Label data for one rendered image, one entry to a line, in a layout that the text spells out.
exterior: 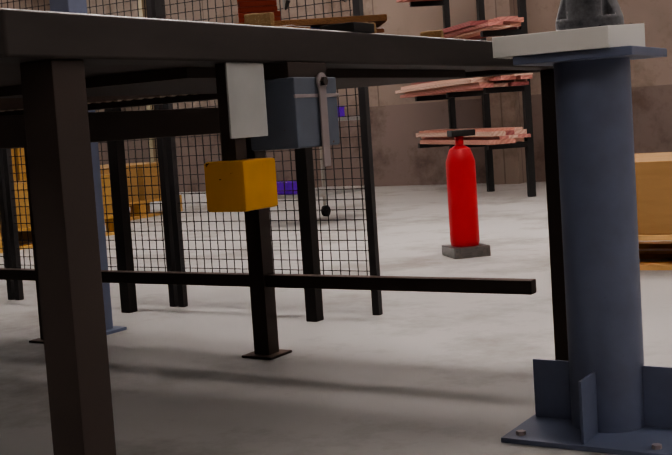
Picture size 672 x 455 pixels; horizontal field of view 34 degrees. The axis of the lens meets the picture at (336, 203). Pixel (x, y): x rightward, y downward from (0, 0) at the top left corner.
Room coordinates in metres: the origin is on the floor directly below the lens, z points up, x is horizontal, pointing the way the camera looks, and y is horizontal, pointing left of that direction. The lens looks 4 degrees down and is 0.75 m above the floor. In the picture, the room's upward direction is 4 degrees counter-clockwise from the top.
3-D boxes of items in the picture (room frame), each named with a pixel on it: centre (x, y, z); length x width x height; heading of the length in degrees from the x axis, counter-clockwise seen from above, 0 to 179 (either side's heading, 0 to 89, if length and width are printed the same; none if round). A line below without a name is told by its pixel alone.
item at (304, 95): (1.92, 0.06, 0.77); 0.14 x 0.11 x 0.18; 148
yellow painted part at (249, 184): (1.77, 0.15, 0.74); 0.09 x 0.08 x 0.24; 148
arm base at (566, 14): (2.51, -0.60, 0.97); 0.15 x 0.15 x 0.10
